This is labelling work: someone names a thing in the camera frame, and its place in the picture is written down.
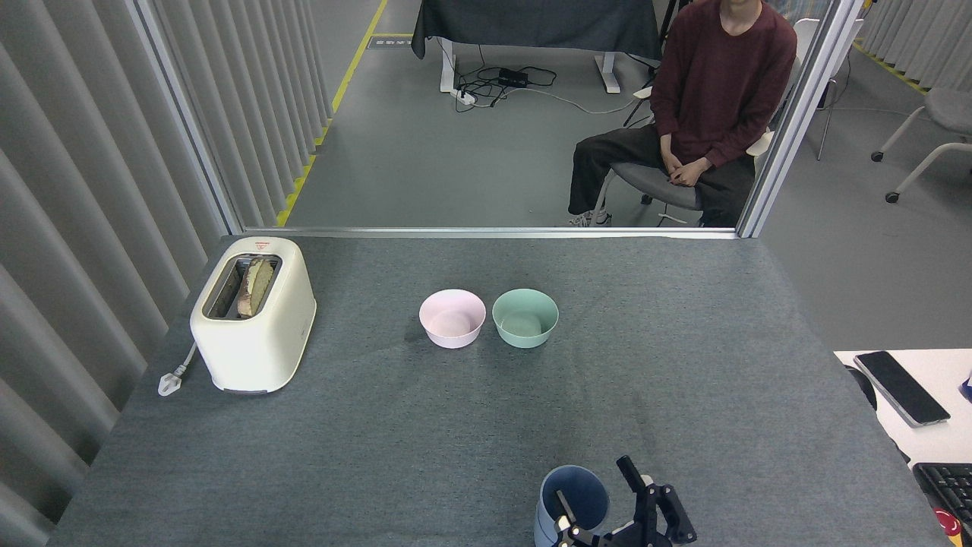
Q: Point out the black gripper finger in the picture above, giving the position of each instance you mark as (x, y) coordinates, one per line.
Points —
(654, 505)
(568, 513)

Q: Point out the person's left hand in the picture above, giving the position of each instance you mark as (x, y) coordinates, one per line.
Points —
(695, 171)

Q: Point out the person's right hand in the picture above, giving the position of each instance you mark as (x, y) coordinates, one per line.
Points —
(674, 163)

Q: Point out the green bowl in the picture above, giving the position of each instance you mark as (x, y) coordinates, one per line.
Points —
(524, 327)

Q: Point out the pink bowl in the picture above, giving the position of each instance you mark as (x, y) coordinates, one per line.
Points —
(452, 323)

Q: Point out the black smartphone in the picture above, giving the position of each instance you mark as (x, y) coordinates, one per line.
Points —
(901, 387)

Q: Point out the red round object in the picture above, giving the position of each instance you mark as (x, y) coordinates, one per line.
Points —
(948, 526)

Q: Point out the black keyboard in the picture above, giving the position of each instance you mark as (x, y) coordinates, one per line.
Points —
(949, 486)

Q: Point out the white side table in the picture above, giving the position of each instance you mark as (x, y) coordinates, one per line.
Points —
(945, 441)

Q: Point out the grey seat chair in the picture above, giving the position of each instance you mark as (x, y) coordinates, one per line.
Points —
(645, 178)

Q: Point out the small blue object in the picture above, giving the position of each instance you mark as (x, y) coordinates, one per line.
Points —
(967, 389)

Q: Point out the cream white toaster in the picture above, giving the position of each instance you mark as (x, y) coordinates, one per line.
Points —
(254, 349)

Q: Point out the toasted bread slice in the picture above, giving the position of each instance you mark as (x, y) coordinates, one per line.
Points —
(257, 286)

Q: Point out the white toaster power plug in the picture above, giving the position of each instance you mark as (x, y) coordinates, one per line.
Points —
(170, 383)

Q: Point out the person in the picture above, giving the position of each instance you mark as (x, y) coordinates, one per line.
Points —
(721, 83)

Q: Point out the white power strip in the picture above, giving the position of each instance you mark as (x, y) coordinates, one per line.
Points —
(463, 96)

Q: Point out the black adapter box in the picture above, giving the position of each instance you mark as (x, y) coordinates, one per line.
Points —
(512, 77)

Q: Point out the white chair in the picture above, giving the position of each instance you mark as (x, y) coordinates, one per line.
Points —
(835, 68)

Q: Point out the table with dark cloth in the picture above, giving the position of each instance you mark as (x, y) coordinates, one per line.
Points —
(531, 23)

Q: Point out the grey wheeled office chair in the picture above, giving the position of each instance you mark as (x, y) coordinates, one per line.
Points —
(949, 106)

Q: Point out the silver horizontal rail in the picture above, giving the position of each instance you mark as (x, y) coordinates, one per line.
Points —
(486, 232)

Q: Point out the silver post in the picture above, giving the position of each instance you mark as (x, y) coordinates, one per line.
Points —
(797, 114)
(186, 114)

